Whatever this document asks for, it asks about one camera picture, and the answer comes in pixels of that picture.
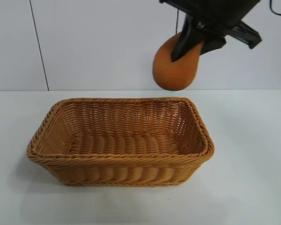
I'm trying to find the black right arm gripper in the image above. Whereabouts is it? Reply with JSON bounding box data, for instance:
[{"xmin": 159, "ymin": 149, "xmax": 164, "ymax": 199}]
[{"xmin": 158, "ymin": 0, "xmax": 263, "ymax": 63}]

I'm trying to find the bumpy orange fruit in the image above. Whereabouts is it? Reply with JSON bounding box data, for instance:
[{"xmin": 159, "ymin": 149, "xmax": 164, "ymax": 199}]
[{"xmin": 152, "ymin": 31, "xmax": 206, "ymax": 91}]

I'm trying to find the woven wicker basket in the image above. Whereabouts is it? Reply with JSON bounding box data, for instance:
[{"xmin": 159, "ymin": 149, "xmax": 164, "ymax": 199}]
[{"xmin": 26, "ymin": 97, "xmax": 215, "ymax": 188}]

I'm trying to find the dark robot cable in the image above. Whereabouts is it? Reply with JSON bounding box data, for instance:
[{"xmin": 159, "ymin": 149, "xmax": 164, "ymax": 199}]
[{"xmin": 268, "ymin": 0, "xmax": 281, "ymax": 17}]

